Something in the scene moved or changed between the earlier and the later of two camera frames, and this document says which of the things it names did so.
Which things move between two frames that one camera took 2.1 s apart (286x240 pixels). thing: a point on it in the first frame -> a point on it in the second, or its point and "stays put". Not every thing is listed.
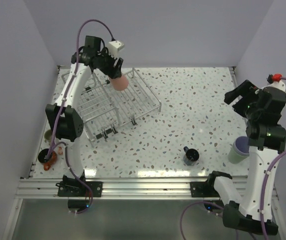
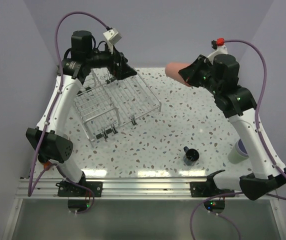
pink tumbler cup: (120, 83) -> (172, 70)
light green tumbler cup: (235, 157) stays put
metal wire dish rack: (103, 108) stays put
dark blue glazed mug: (191, 155) stays put
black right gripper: (247, 90) -> (189, 73)
